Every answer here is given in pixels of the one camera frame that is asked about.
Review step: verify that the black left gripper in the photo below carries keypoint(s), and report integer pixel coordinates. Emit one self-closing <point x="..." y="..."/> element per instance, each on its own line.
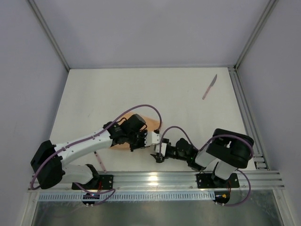
<point x="143" y="138"/>

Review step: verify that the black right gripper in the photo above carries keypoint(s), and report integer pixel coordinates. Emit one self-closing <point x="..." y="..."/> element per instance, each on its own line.
<point x="171" y="150"/>

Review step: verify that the peach cloth napkin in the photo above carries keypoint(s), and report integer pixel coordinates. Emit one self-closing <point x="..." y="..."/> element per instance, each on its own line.
<point x="152" y="124"/>

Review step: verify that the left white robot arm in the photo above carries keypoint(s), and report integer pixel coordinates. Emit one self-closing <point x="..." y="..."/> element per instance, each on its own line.
<point x="52" y="162"/>

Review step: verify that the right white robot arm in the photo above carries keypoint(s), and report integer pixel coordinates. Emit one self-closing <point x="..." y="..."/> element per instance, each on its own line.
<point x="216" y="162"/>

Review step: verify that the right controller board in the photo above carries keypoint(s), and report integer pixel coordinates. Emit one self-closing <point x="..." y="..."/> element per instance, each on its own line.
<point x="221" y="199"/>

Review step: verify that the controller board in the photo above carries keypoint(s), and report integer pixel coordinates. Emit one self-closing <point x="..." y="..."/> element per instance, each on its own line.
<point x="90" y="199"/>
<point x="221" y="199"/>

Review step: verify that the left controller board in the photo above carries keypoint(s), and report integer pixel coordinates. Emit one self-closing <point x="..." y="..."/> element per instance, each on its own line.
<point x="90" y="199"/>

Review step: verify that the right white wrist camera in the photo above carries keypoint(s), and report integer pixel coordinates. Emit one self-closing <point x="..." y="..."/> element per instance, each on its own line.
<point x="161" y="149"/>

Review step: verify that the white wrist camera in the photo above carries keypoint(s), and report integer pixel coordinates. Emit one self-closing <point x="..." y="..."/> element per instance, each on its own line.
<point x="152" y="138"/>
<point x="161" y="149"/>

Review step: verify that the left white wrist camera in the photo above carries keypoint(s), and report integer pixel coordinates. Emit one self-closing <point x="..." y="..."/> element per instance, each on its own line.
<point x="152" y="138"/>

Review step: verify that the aluminium mounting rail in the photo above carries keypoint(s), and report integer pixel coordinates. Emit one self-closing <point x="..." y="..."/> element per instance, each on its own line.
<point x="187" y="181"/>

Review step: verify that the pink-handled fork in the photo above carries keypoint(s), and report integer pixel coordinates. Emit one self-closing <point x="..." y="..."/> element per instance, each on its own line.
<point x="100" y="162"/>

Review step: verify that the slotted grey cable duct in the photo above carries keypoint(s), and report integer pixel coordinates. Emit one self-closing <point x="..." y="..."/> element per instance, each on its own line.
<point x="130" y="196"/>

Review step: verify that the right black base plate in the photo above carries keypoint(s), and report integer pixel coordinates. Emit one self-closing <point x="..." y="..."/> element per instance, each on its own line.
<point x="206" y="180"/>

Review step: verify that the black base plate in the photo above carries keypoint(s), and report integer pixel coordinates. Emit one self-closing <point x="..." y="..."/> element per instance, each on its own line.
<point x="206" y="180"/>
<point x="101" y="182"/>

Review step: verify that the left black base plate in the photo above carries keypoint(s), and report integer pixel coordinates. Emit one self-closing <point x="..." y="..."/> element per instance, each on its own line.
<point x="101" y="182"/>

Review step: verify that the pink-handled table knife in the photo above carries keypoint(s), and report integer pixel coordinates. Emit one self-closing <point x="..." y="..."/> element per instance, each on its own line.
<point x="209" y="87"/>

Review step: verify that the right aluminium side rail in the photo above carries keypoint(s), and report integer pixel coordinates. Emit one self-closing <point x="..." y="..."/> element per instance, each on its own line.
<point x="248" y="121"/>

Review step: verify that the left aluminium frame post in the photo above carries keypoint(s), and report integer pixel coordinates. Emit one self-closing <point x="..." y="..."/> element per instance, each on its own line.
<point x="48" y="33"/>

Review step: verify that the aluminium frame post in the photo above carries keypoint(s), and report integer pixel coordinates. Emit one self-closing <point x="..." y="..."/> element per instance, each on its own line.
<point x="48" y="33"/>
<point x="268" y="9"/>

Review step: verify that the right aluminium frame post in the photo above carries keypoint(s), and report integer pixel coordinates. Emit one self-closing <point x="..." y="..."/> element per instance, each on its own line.
<point x="268" y="9"/>

